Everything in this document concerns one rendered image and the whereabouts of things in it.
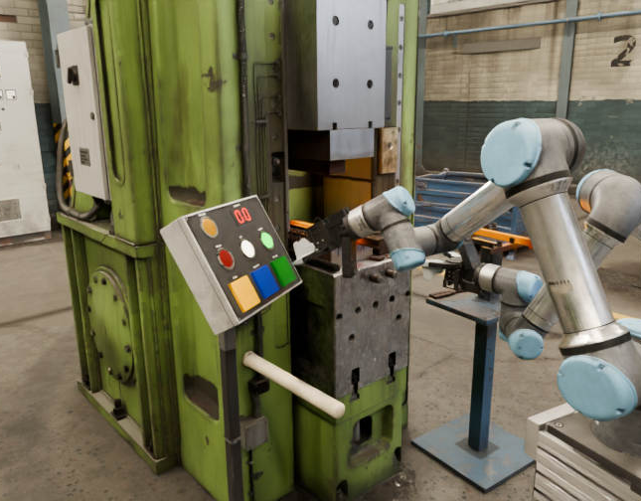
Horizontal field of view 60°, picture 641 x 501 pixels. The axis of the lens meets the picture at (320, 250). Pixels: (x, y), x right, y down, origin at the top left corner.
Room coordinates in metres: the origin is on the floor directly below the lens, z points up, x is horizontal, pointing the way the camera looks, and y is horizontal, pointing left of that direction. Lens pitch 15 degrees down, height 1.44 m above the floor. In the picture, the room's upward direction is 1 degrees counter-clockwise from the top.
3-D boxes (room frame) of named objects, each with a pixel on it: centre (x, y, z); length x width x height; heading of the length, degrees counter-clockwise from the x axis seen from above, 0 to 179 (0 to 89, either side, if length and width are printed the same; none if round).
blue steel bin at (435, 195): (5.73, -1.63, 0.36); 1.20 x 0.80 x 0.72; 49
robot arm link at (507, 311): (1.38, -0.52, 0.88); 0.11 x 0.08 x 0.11; 171
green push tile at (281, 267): (1.44, 0.10, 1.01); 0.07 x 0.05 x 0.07; 156
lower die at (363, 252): (1.99, 0.03, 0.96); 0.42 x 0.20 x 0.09; 41
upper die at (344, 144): (1.99, 0.03, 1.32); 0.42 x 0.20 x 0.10; 41
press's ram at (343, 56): (2.02, 0.00, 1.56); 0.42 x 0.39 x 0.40; 41
